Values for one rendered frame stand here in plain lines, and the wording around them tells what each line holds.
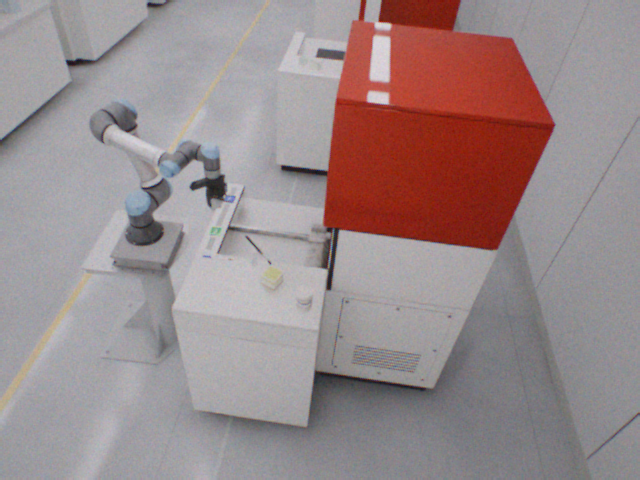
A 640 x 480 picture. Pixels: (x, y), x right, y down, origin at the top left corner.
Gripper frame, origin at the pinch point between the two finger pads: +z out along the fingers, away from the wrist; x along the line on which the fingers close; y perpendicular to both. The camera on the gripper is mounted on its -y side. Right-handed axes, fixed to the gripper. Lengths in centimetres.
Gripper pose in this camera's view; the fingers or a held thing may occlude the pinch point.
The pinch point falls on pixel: (211, 208)
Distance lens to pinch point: 227.9
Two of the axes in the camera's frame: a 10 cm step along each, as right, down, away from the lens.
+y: 9.9, 1.4, -0.5
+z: -0.7, 7.3, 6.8
